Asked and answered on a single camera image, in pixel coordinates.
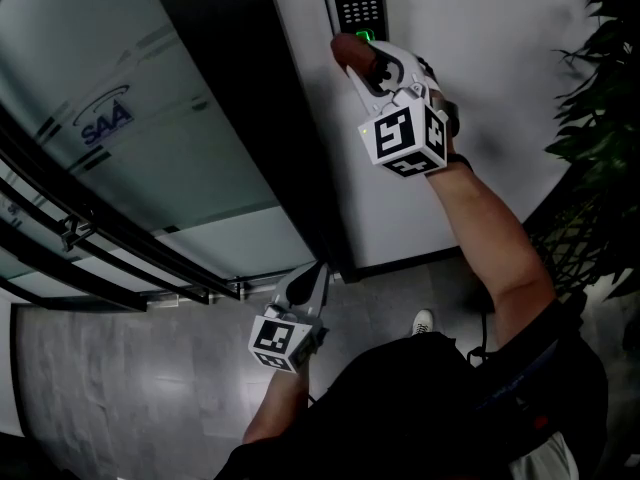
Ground person's light grey trousers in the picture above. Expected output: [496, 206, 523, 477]
[508, 431, 582, 480]

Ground person's left forearm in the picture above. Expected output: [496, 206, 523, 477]
[242, 365, 311, 445]

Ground metal door lock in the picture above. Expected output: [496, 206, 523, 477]
[58, 214, 95, 253]

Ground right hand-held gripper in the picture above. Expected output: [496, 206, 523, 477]
[344, 40, 462, 178]

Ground plain frosted glass door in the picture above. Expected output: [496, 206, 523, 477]
[0, 157, 196, 299]

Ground person's right forearm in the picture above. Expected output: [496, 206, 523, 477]
[424, 160, 559, 357]

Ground frosted glass door with logo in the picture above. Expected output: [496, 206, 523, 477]
[0, 0, 317, 279]

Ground dark baseboard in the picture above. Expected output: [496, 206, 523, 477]
[339, 244, 464, 284]

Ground person's white shoe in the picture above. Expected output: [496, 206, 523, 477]
[411, 308, 435, 338]

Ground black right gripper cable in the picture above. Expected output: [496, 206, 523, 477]
[465, 287, 497, 367]

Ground green potted plant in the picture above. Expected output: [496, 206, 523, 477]
[527, 0, 640, 304]

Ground person's black shirt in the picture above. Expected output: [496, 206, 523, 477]
[214, 287, 610, 480]

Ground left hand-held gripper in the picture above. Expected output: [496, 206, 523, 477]
[247, 261, 332, 374]

